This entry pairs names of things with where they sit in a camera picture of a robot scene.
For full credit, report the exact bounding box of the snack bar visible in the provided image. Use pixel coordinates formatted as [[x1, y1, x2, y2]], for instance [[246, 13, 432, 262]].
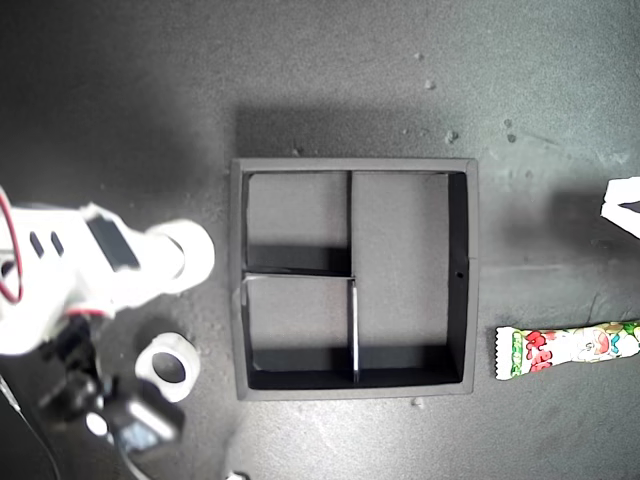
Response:
[[493, 319, 640, 383]]

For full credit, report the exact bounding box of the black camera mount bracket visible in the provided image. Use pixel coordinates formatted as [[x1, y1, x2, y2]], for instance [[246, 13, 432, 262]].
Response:
[[38, 317, 119, 426]]

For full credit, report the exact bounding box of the black tray with wells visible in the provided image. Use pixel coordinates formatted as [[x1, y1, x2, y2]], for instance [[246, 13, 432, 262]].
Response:
[[230, 157, 481, 402]]

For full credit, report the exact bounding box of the red and black servo wire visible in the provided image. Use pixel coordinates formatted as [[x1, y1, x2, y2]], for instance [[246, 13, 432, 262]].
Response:
[[0, 191, 26, 305]]

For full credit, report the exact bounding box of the thin black and white cable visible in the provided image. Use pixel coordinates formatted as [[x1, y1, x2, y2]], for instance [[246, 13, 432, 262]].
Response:
[[0, 374, 61, 480]]

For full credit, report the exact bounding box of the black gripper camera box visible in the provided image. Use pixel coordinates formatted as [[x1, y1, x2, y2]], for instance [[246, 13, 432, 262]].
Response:
[[84, 378, 185, 454]]

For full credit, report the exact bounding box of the white tape roll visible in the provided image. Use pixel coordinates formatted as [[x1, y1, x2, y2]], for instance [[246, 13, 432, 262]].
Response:
[[133, 331, 203, 405], [148, 218, 217, 297]]

